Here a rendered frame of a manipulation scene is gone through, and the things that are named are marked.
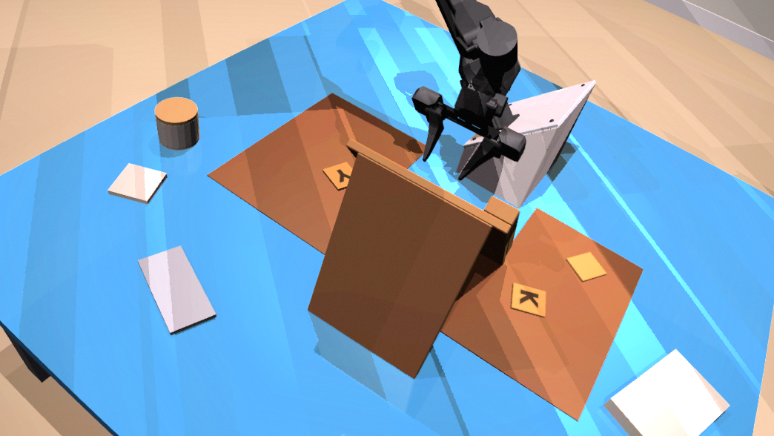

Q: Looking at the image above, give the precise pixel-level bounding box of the pale pink flat square tile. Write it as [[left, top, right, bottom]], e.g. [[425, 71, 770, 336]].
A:
[[107, 163, 168, 205]]

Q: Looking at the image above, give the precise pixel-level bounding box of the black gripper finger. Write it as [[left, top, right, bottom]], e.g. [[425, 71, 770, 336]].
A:
[[458, 137, 502, 181], [423, 108, 445, 162]]

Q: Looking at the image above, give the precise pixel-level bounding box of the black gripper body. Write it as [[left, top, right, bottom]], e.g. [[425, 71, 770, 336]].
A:
[[411, 75, 526, 162]]

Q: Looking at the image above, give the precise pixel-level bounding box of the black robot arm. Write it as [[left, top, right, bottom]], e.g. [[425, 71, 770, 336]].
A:
[[436, 0, 520, 131]]

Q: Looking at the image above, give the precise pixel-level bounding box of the grey cylindrical canister with orange lid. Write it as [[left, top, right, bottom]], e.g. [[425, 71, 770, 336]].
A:
[[155, 97, 200, 151]]

